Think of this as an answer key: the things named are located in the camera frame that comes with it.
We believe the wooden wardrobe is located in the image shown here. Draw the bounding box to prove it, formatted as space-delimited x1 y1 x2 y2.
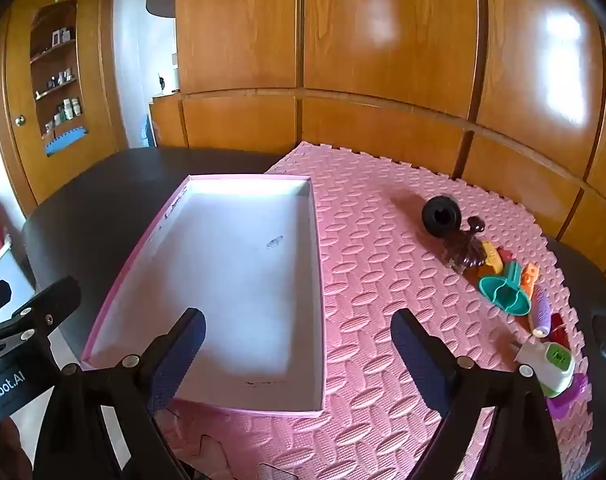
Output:
150 0 606 281

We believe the white green plastic bottle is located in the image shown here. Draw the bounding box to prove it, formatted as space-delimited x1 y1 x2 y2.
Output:
513 341 577 399

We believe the pink cardboard box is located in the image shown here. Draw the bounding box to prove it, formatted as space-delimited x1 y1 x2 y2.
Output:
80 174 327 420

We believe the pink foam puzzle mat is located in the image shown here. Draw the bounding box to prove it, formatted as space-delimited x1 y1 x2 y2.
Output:
160 141 596 480

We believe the wooden cabinet with shelves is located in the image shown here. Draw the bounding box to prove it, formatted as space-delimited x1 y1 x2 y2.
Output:
0 0 130 206

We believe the blue foam piece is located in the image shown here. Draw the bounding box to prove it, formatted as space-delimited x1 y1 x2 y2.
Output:
45 127 89 157

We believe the teal funnel-shaped toy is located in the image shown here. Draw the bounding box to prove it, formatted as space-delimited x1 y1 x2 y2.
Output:
478 261 532 317

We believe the brown toy figurine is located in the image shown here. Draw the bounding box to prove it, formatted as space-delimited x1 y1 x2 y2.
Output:
443 216 489 274

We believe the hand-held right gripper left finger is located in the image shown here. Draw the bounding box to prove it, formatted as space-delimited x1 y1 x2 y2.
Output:
33 307 207 480

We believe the yellow plastic toy piece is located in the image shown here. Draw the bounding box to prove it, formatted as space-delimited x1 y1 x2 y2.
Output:
480 241 504 277

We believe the red cylinder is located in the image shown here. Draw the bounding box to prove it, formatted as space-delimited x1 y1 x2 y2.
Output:
550 312 569 349

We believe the black cylinder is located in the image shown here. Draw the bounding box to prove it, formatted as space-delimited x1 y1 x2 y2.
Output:
421 195 461 239

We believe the black oval table grommet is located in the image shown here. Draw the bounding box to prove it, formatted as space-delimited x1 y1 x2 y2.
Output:
590 312 606 361

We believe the orange toy block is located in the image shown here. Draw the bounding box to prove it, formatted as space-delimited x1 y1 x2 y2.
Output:
519 262 541 301

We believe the purple patterned toy tube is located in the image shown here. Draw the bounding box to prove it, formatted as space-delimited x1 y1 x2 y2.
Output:
530 290 553 338

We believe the row of small bottles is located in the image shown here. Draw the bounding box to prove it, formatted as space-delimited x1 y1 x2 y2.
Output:
35 27 84 133

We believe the purple plastic toy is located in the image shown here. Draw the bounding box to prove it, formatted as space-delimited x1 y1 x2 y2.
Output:
548 372 589 421

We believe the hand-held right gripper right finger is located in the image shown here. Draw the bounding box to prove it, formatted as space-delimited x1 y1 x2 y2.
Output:
390 308 564 480

